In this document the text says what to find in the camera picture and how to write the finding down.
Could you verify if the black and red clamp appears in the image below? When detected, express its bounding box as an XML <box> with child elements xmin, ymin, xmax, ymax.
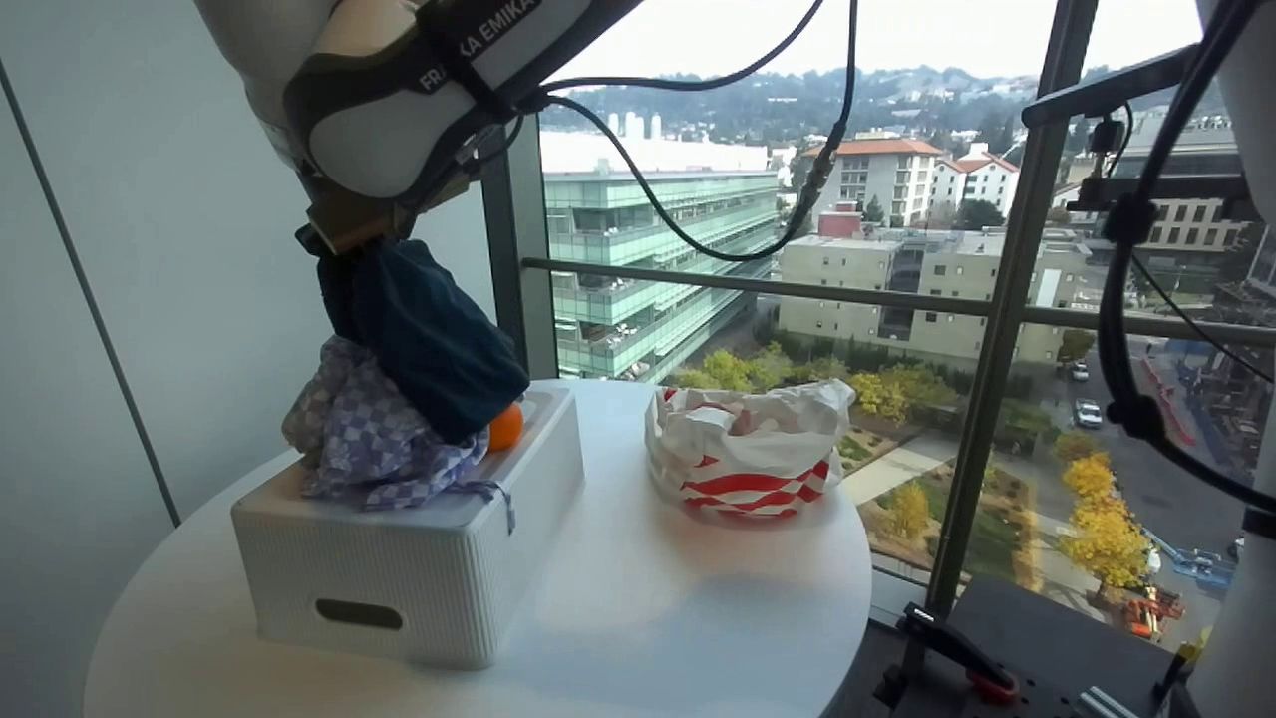
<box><xmin>898</xmin><ymin>602</ymin><xmax>1030</xmax><ymax>710</ymax></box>

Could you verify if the purple white checked cloth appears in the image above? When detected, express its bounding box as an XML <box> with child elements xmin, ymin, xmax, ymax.
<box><xmin>279</xmin><ymin>331</ymin><xmax>518</xmax><ymax>539</ymax></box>

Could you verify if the black base platform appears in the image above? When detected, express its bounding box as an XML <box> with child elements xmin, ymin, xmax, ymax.
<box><xmin>820</xmin><ymin>574</ymin><xmax>1216</xmax><ymax>718</ymax></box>

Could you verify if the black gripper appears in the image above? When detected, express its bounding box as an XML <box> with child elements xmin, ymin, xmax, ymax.
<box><xmin>291</xmin><ymin>218</ymin><xmax>350</xmax><ymax>270</ymax></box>

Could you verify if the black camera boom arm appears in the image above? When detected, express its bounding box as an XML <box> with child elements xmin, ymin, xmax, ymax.
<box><xmin>1017</xmin><ymin>41</ymin><xmax>1208</xmax><ymax>132</ymax></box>

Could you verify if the thin black camera cable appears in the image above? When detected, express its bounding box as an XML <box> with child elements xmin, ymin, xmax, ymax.
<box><xmin>1123</xmin><ymin>245</ymin><xmax>1276</xmax><ymax>390</ymax></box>

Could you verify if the black camera bracket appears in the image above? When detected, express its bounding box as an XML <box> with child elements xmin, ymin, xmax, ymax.
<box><xmin>1067</xmin><ymin>149</ymin><xmax>1261</xmax><ymax>223</ymax></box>

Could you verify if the dark blue cloth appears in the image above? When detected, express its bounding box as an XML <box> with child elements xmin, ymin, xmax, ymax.
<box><xmin>315</xmin><ymin>234</ymin><xmax>534</xmax><ymax>451</ymax></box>

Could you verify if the thick black cable bundle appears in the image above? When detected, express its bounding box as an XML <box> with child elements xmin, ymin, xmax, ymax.
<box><xmin>1093</xmin><ymin>0</ymin><xmax>1276</xmax><ymax>520</ymax></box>

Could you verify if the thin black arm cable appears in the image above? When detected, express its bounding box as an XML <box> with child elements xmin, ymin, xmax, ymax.
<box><xmin>534</xmin><ymin>0</ymin><xmax>860</xmax><ymax>263</ymax></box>

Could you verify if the dark window frame post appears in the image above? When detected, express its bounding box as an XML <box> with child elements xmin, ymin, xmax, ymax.
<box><xmin>474</xmin><ymin>116</ymin><xmax>564</xmax><ymax>382</ymax></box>

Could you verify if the red and white plastic bag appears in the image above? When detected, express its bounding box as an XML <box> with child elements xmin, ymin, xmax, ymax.
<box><xmin>643</xmin><ymin>374</ymin><xmax>860</xmax><ymax>528</ymax></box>

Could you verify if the white plastic box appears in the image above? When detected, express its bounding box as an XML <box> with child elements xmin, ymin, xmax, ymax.
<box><xmin>229</xmin><ymin>378</ymin><xmax>589</xmax><ymax>675</ymax></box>

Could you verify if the grey metal stand pole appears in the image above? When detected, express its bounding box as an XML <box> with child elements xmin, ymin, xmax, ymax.
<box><xmin>875</xmin><ymin>0</ymin><xmax>1103</xmax><ymax>710</ymax></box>

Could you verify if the grey window railing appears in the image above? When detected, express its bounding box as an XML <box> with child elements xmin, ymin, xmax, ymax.
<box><xmin>518</xmin><ymin>255</ymin><xmax>1276</xmax><ymax>352</ymax></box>

